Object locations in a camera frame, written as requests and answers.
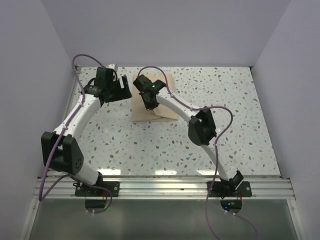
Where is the beige cloth surgical kit wrap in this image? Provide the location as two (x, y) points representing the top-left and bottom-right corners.
(131, 73), (180, 122)

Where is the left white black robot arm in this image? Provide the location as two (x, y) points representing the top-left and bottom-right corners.
(41, 67), (132, 197)

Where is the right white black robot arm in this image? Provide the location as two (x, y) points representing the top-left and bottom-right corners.
(133, 75), (244, 197)

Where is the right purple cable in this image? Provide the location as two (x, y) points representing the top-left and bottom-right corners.
(136, 65), (260, 240)

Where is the purple cable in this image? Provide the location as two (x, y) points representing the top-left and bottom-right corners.
(38, 53), (112, 202)
(136, 65), (260, 240)

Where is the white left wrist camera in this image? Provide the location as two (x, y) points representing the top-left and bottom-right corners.
(106, 63), (118, 72)

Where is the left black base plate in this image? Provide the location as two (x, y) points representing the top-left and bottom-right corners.
(73, 181), (120, 197)

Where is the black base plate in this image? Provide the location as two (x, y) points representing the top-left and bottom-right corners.
(206, 181), (253, 199)
(73, 181), (120, 197)

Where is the aluminium front rail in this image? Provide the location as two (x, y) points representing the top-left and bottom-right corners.
(32, 176), (297, 201)

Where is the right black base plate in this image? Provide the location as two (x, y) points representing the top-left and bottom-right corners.
(206, 181), (253, 199)

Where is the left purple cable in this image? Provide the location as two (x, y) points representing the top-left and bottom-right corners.
(38, 53), (112, 202)

